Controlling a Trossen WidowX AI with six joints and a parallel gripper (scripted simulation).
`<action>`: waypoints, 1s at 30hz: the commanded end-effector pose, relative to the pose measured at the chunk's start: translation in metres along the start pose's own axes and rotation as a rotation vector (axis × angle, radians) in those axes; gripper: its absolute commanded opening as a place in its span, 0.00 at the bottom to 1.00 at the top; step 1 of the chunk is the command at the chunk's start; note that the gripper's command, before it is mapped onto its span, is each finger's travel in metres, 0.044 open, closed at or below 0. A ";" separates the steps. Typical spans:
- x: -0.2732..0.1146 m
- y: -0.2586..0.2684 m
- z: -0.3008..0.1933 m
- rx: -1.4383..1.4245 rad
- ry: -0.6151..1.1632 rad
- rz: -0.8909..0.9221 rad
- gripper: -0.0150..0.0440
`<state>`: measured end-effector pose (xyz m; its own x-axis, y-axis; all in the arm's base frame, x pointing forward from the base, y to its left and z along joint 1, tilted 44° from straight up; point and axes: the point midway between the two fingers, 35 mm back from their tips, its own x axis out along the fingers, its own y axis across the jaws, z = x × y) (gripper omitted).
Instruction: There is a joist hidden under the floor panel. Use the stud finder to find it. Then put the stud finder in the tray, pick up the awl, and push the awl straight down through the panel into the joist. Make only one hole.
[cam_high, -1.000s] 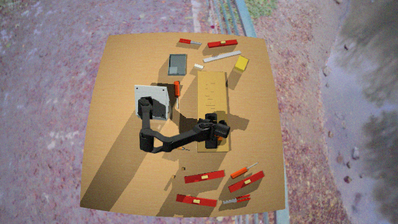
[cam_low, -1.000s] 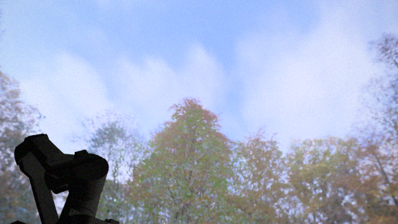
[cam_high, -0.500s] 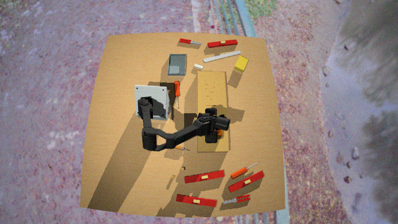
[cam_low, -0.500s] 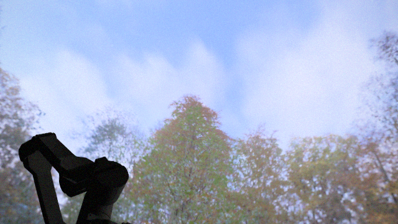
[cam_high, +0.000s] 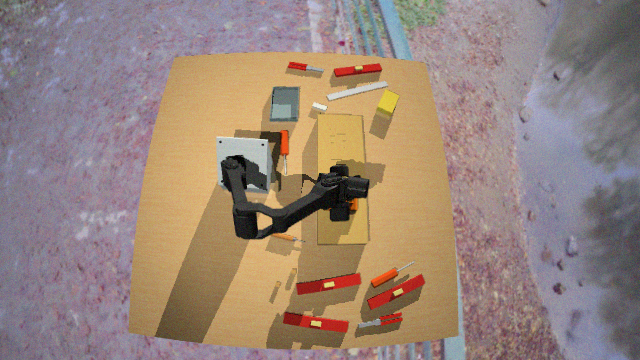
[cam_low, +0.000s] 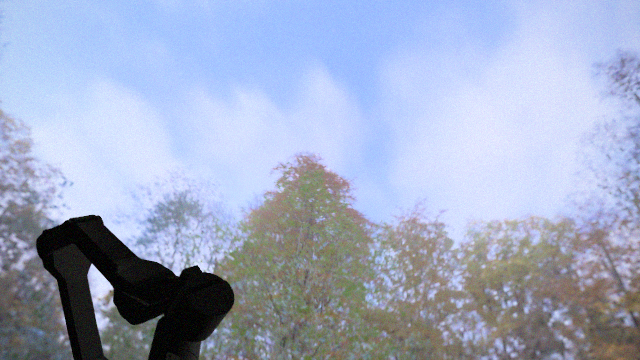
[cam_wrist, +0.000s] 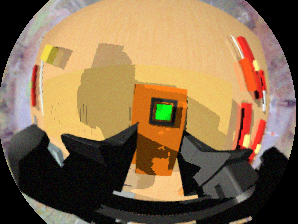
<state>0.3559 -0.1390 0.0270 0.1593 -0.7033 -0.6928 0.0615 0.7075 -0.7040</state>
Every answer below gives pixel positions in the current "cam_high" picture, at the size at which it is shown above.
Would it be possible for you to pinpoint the white flat bar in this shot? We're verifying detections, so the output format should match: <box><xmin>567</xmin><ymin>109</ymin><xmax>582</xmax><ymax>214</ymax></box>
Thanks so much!
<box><xmin>327</xmin><ymin>81</ymin><xmax>388</xmax><ymax>101</ymax></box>

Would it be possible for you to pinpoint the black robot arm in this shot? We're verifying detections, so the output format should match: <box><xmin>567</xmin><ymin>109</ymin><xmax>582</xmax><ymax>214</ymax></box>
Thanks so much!
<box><xmin>221</xmin><ymin>155</ymin><xmax>369</xmax><ymax>240</ymax></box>

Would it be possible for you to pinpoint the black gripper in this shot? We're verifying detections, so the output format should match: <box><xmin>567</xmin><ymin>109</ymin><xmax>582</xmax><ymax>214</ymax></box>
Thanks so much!
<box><xmin>330</xmin><ymin>165</ymin><xmax>350</xmax><ymax>222</ymax></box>

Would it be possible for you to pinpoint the tan rectangular wooden panel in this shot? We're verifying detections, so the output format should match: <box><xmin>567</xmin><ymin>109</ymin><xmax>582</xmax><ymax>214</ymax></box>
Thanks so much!
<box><xmin>317</xmin><ymin>114</ymin><xmax>368</xmax><ymax>246</ymax></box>

